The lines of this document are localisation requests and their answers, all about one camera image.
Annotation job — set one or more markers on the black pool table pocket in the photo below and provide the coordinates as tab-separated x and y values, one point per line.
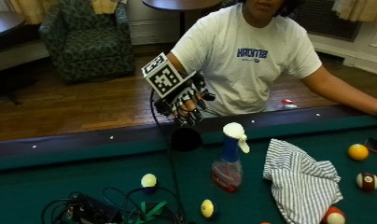
186	139

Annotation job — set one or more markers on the person in white t-shirt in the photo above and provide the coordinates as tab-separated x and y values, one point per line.
246	77

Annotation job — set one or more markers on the white cube with black markers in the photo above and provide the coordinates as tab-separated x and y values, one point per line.
163	76

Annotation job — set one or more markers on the spray bottle with blue neck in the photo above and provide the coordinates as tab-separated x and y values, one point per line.
228	168

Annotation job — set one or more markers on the red and white small object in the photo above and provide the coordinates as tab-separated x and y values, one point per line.
287	103

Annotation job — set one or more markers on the pale yellow billiard ball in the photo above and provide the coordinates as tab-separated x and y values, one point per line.
149	180

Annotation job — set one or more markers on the round dark wooden table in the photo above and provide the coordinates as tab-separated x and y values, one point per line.
182	4

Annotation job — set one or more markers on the yellow striped billiard ball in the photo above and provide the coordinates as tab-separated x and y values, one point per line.
207	208

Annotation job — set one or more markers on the green patterned armchair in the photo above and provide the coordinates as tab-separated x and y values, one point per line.
89	46

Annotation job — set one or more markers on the striped white cloth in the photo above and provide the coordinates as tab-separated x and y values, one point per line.
300	180

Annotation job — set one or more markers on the radiator grille cover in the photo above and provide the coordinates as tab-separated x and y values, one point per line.
324	20

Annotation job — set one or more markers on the black electronic box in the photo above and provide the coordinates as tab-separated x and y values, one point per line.
93	210

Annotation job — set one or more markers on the solid yellow billiard ball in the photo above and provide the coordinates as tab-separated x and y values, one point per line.
357	152

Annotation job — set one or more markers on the yellow curtain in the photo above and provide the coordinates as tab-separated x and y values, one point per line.
30	9
360	9

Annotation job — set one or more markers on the orange striped billiard ball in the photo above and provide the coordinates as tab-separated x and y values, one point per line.
333	216

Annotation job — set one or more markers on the maroon striped billiard ball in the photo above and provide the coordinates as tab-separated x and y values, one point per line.
367	181

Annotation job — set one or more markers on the dark wooden side table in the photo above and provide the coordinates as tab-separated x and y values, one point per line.
6	28

